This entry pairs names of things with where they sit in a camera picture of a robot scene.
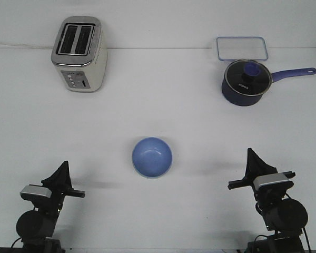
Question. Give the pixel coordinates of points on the silver two-slot toaster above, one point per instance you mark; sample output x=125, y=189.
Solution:
x=80, y=53

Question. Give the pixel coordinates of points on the blue bowl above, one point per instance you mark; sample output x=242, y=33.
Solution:
x=152, y=157

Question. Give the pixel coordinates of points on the glass pot lid blue knob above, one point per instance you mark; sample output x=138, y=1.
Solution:
x=248, y=77

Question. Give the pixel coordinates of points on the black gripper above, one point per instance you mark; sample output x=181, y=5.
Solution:
x=268, y=196
x=59, y=179

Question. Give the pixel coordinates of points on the blue saucepan with handle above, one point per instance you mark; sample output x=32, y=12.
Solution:
x=244, y=100

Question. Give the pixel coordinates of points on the clear blue-rimmed container lid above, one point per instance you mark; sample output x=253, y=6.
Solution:
x=231, y=48

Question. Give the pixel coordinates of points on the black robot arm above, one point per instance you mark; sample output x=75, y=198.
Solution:
x=283, y=215
x=36, y=227

